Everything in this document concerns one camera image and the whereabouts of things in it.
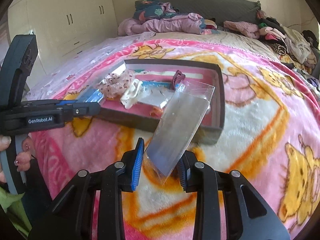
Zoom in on blue packet of hairpins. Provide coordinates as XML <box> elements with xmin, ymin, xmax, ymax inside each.
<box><xmin>76</xmin><ymin>87</ymin><xmax>105</xmax><ymax>105</ymax></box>

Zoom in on cream plastic claw clip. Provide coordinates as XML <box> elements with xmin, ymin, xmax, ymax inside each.
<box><xmin>120</xmin><ymin>79</ymin><xmax>143</xmax><ymax>109</ymax></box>

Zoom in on clear plastic bag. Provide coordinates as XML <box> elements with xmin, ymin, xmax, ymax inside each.
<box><xmin>145</xmin><ymin>81</ymin><xmax>215</xmax><ymax>185</ymax></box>

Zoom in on bag of yellow hair ties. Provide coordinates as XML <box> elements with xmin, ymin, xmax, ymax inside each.
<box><xmin>150</xmin><ymin>107</ymin><xmax>164</xmax><ymax>117</ymax></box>

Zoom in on left hand painted nails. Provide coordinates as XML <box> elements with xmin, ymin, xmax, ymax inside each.
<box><xmin>0</xmin><ymin>135</ymin><xmax>35</xmax><ymax>172</ymax></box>

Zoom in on light grey printed sheet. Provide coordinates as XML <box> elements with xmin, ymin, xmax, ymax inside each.
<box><xmin>24</xmin><ymin>31</ymin><xmax>156</xmax><ymax>101</ymax></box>

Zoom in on pink cartoon bear blanket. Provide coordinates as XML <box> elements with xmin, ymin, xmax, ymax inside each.
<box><xmin>31</xmin><ymin>38</ymin><xmax>319</xmax><ymax>238</ymax></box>

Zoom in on shallow cardboard box tray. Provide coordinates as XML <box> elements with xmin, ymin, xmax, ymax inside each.
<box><xmin>97</xmin><ymin>59</ymin><xmax>225</xmax><ymax>145</ymax></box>

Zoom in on pink children's book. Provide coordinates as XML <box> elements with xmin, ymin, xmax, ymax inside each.
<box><xmin>102</xmin><ymin>67</ymin><xmax>217</xmax><ymax>128</ymax></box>

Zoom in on dark floral pillow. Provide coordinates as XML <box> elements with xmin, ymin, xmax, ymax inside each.
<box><xmin>133</xmin><ymin>0</ymin><xmax>179</xmax><ymax>23</ymax></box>

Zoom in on pile of mixed clothes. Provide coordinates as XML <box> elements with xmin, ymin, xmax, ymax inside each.
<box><xmin>257</xmin><ymin>10</ymin><xmax>319</xmax><ymax>79</ymax></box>

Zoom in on beige quilted bedspread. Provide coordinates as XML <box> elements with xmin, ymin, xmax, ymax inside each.
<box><xmin>151</xmin><ymin>31</ymin><xmax>279</xmax><ymax>62</ymax></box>

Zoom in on folded pink sweater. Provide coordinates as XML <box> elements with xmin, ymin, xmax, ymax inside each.
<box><xmin>223</xmin><ymin>21</ymin><xmax>260</xmax><ymax>39</ymax></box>

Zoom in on pink quilted jacket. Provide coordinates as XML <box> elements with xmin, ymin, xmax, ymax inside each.
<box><xmin>118</xmin><ymin>12</ymin><xmax>219</xmax><ymax>36</ymax></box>

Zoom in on dark grey headboard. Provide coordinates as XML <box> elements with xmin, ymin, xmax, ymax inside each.
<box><xmin>159</xmin><ymin>0</ymin><xmax>261</xmax><ymax>26</ymax></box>

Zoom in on cream wardrobe with handles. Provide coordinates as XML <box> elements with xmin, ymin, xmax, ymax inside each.
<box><xmin>8</xmin><ymin>0</ymin><xmax>117</xmax><ymax>87</ymax></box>

